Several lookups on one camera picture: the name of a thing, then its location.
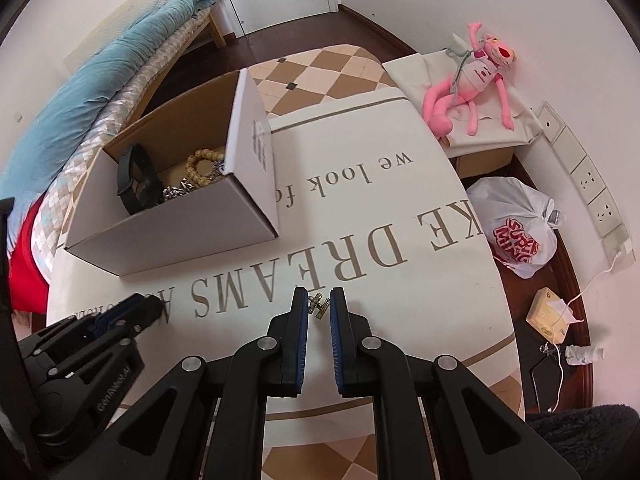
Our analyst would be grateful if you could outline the white plastic shopping bag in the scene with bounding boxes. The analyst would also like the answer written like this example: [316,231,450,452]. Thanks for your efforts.
[466,177,564,280]

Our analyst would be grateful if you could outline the wall socket strip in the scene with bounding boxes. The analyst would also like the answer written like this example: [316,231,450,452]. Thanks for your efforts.
[537,101,636,272]

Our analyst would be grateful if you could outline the wooden bead bracelet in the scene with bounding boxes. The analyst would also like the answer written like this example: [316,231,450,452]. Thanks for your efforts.
[182,146,228,191]

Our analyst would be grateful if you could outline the black fitness band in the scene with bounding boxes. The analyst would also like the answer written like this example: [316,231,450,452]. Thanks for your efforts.
[116,144,164,216]

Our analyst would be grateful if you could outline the light blue quilt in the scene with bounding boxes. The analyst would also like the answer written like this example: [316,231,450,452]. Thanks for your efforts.
[1,0,216,202]

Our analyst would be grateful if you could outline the white folded cloth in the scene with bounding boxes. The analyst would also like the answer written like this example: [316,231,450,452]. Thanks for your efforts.
[383,50,544,157]

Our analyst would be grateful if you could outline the silver chain bracelet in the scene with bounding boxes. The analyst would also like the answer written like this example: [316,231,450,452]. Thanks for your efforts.
[162,176,204,201]

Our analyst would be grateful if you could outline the white cardboard box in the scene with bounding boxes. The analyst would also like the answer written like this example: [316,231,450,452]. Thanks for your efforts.
[65,70,279,276]

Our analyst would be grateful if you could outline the small gold earring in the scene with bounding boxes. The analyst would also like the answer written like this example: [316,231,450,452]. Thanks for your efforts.
[308,294,330,320]

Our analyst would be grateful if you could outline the brown cardboard box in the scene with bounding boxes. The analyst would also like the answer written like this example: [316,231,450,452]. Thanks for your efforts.
[451,146,514,179]

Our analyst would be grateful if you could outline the white charger cable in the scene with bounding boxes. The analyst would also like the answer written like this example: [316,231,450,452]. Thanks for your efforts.
[537,246,626,413]

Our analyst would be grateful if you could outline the pink panther plush toy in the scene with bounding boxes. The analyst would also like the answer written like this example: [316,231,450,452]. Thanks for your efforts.
[422,22,516,139]

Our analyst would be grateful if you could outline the checkered printed tablecloth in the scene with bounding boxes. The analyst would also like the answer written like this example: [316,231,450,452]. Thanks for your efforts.
[45,43,526,480]

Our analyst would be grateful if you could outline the yellow tissue pack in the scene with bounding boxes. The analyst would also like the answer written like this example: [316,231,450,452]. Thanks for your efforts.
[526,287,578,344]

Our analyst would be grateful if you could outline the checkered mattress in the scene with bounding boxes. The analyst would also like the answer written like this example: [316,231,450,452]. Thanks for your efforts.
[30,8,210,283]

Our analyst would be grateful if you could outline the red bed sheet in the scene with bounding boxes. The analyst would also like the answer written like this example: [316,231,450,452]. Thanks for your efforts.
[9,196,49,315]

